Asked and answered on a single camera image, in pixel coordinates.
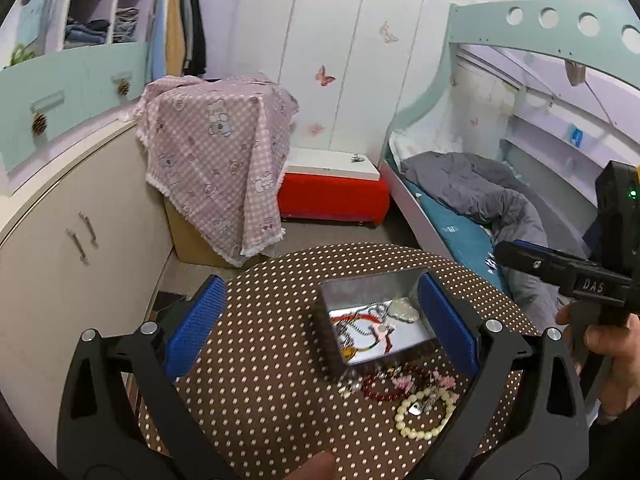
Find red cord bracelet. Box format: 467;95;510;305
330;311;372;327

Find pink flower bracelet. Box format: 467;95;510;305
391;369;457;392

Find person's right forearm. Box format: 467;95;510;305
590;404;640;468

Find black and silver chain necklace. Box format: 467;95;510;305
342;304;388;357

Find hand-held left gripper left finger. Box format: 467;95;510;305
56;275;236;480

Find red storage bench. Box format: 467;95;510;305
277;172;391;229

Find folded blue jeans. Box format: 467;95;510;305
64;18;109;44

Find white wardrobe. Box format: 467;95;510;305
234;0;453;183

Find teal bunk bed frame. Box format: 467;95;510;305
377;2;640;283

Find teal wall panel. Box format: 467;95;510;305
0;41;152;173

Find folded grey clothes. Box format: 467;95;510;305
112;7;139;44

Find silver charm bracelet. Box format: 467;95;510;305
337;374;367;399

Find silver metal tin box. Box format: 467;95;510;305
316;268;441;378

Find dark red bead bracelet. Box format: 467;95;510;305
362;365;432;402

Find white board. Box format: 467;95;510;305
284;147;382;182

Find white pillow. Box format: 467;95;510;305
389;127;453;167

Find cream pearl bead bracelet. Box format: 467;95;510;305
394;389;461;442

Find wooden board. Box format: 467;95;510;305
164;0;182;79

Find cardboard box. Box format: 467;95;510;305
164;199;262;268

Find silver heart-shaped pendant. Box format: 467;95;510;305
390;299;420;323

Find metal cabinet handle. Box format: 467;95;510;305
78;212;98;247
66;229;90;264

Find teal bed sheet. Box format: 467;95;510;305
404;180;512;293

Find grey duvet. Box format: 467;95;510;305
400;151;592;333

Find hanging dark clothes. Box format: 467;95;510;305
177;0;207;77

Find person's left hand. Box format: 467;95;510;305
287;451;337;480

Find beige cabinet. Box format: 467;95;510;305
0;119;177;453

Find person's right hand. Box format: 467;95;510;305
556;305;640;423

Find pink checked cloth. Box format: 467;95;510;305
136;75;300;269

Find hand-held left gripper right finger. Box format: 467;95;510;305
410;271;593;480

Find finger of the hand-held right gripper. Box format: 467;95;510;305
494;240;592;289

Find brown polka dot tablecloth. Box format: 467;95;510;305
127;243;542;480

